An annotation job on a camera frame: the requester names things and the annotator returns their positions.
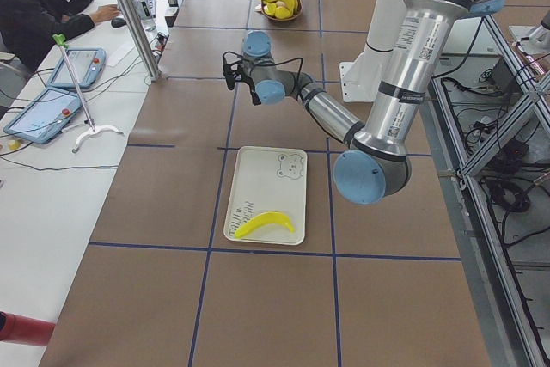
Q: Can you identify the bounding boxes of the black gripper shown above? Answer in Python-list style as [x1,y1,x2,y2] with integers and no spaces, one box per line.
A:
[222,52,261,106]

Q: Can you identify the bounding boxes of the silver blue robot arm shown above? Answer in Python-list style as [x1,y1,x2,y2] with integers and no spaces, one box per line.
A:
[223,0,505,205]

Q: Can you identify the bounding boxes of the brown wicker basket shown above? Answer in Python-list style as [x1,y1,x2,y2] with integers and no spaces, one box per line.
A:
[259,0,302,21]

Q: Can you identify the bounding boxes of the person's hand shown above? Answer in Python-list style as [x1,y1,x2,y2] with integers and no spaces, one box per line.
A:
[89,4,120,24]

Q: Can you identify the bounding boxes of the yellow curved fruit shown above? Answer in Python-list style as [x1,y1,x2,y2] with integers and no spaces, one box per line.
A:
[263,3,293,21]

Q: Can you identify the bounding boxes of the white rectangular bear tray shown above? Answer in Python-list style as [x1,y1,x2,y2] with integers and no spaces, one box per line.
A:
[223,146,308,246]

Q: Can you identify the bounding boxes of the black computer mouse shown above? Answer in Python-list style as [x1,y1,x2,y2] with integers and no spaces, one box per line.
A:
[111,17,126,28]

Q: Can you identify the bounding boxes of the far blue teach pendant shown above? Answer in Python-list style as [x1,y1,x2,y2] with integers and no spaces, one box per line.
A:
[46,48,107,90]

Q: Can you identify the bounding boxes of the blue teach pendant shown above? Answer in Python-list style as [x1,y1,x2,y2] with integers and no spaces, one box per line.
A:
[46,48,107,90]
[3,87,82,144]

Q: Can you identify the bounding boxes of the near blue teach pendant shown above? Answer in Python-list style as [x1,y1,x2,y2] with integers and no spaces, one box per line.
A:
[3,87,82,144]

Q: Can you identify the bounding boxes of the person in black jacket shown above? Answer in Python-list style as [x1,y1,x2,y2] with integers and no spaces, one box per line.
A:
[1,0,95,70]

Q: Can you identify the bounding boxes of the red fire extinguisher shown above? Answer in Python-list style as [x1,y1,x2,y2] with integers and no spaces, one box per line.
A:
[1,312,56,346]

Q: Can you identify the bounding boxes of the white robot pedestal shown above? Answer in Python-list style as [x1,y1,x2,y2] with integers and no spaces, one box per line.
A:
[339,0,406,102]

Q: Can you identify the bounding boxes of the aluminium frame post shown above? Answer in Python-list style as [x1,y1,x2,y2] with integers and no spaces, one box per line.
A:
[116,0,169,83]

